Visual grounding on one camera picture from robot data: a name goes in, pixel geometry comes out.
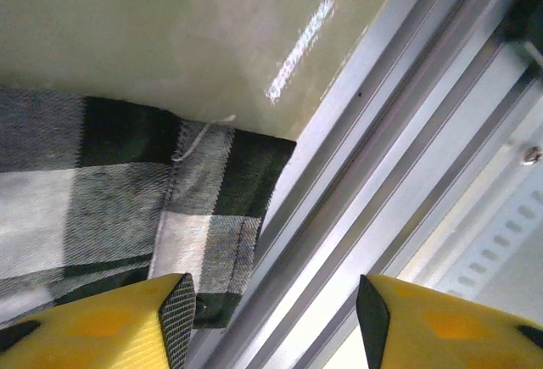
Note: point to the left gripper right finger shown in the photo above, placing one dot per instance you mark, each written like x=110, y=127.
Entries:
x=449, y=326

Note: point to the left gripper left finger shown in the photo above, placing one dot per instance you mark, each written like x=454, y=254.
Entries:
x=93, y=326

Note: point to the black white checkered shirt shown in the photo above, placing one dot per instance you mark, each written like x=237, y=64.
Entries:
x=106, y=199

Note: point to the aluminium rail frame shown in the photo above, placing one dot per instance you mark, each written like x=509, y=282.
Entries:
x=382, y=131

